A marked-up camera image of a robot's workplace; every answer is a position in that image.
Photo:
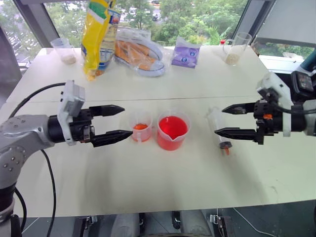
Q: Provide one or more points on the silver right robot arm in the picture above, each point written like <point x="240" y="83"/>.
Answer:
<point x="309" y="117"/>

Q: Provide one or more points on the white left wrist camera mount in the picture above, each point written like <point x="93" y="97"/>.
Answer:
<point x="70" y="103"/>

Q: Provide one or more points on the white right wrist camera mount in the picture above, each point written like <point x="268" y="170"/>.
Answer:
<point x="279" y="86"/>

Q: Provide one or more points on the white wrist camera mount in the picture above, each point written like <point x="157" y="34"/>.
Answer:
<point x="70" y="103"/>
<point x="279" y="86"/>

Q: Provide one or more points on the beaker with red liquid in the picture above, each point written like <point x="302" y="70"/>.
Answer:
<point x="172" y="130"/>

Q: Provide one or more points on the tall clear cup with rice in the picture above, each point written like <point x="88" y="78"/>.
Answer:
<point x="234" y="51"/>

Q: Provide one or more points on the metal table latch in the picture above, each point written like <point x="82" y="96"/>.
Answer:
<point x="90" y="219"/>
<point x="216" y="219"/>

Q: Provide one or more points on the yellow snack bag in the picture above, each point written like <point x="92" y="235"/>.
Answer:
<point x="95" y="44"/>

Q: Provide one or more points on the small clear plastic cup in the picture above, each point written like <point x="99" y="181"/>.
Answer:
<point x="140" y="128"/>

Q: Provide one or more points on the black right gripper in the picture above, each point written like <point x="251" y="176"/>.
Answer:
<point x="265" y="126"/>

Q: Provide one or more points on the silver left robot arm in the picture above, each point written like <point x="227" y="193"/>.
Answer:
<point x="23" y="134"/>

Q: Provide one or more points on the small red object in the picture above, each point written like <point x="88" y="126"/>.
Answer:
<point x="223" y="42"/>

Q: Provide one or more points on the black and teal device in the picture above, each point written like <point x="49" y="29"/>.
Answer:
<point x="304" y="81"/>

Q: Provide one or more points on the grey rounded shape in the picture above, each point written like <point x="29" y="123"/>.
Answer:
<point x="126" y="225"/>

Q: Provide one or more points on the purple plastic packet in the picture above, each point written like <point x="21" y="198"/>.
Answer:
<point x="185" y="54"/>

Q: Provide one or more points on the clear beaker with rice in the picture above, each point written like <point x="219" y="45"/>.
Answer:
<point x="66" y="53"/>

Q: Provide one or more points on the orange sneaker in plastic bag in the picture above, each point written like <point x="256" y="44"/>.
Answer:
<point x="138" y="53"/>

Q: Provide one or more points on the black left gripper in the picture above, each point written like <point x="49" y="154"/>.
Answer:
<point x="80" y="123"/>

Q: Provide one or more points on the clear plastic syringe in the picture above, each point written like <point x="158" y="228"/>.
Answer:
<point x="216" y="119"/>

